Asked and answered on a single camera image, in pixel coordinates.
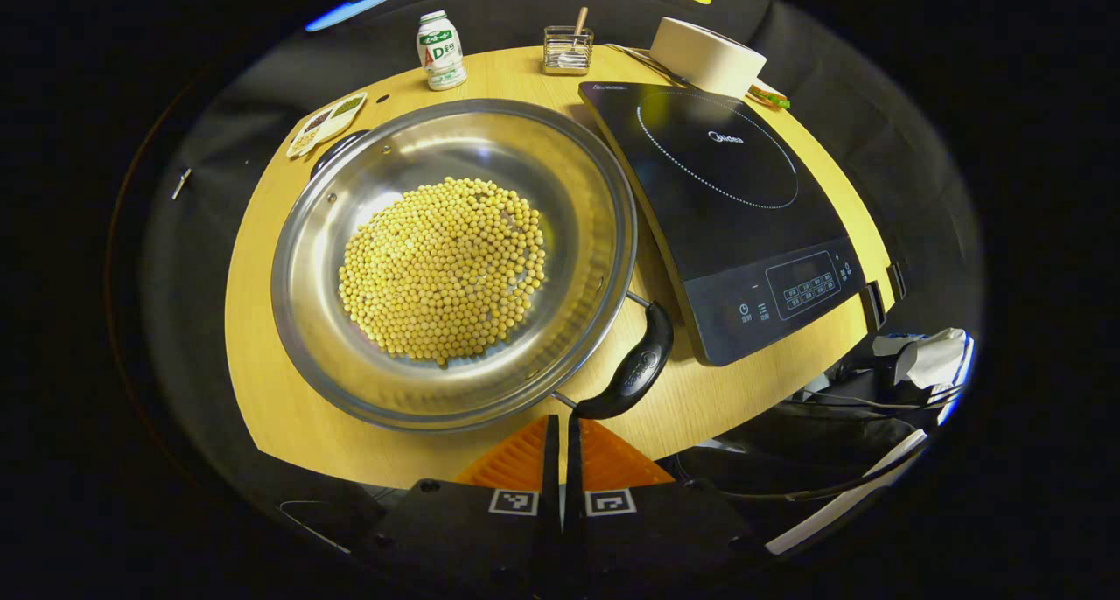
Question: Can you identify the wooden-handled metal spoon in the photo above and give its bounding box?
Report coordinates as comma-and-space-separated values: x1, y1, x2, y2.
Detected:
558, 6, 590, 69

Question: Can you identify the stainless steel pot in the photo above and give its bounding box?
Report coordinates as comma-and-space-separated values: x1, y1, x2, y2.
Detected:
269, 99, 676, 435

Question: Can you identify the pile of yellow soybeans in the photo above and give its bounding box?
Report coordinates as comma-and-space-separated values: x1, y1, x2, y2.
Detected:
338, 177, 548, 366

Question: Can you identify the metal wire utensil basket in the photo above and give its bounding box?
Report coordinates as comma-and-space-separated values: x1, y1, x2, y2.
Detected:
542, 25, 595, 77

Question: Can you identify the white divided dish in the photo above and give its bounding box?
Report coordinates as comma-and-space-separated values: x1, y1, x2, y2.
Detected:
286, 94, 368, 159

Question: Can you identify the black power cable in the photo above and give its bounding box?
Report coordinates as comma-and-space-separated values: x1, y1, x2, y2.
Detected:
604, 44, 692, 89

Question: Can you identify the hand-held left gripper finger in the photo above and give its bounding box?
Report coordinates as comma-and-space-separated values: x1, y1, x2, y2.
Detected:
564, 415, 771, 588
372, 415, 561, 588

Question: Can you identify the white drink bottle green label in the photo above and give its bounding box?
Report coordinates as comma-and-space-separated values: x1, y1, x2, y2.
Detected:
416, 10, 468, 92

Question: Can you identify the black induction cooktop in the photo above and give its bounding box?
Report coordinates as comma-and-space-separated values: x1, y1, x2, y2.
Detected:
577, 80, 867, 367

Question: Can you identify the white plastic bag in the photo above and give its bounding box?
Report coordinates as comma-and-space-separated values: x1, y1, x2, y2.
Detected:
872, 327, 975, 391

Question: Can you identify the white plastic strip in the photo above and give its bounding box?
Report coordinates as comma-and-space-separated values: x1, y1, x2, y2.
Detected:
766, 431, 928, 555

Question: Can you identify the white toaster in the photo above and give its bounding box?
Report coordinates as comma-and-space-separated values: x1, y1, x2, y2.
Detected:
649, 16, 768, 100

